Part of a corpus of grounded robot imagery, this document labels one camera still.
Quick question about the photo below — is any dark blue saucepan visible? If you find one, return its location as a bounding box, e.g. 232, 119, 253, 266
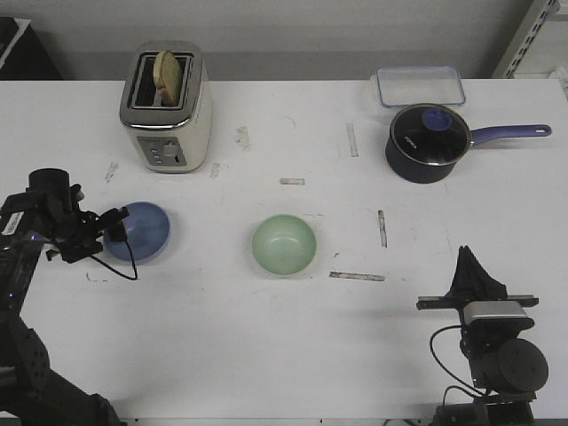
385, 118, 552, 184

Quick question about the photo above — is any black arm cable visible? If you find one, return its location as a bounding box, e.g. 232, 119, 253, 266
86, 239, 139, 281
429, 325, 489, 400

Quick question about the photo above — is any cream two-slot toaster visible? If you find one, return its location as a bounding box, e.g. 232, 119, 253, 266
119, 41, 213, 173

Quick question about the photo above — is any clear plastic food container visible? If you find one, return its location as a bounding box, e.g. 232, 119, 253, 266
370, 66, 466, 108

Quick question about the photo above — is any glass lid with blue knob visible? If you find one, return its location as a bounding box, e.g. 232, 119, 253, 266
390, 103, 472, 166

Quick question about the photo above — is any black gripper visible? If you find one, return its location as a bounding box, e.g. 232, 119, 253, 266
28, 168, 129, 263
416, 245, 540, 311

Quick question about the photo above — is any green bowl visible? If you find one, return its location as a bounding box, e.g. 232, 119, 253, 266
251, 214, 317, 276

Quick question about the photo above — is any grey perforated metal rack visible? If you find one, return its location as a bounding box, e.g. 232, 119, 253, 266
491, 0, 561, 79

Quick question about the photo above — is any blue bowl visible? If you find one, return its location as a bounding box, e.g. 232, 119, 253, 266
103, 201, 170, 263

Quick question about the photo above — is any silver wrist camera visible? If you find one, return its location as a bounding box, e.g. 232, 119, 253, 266
462, 301, 534, 330

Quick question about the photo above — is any slice of toast bread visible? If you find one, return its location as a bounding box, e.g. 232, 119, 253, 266
153, 50, 183, 107

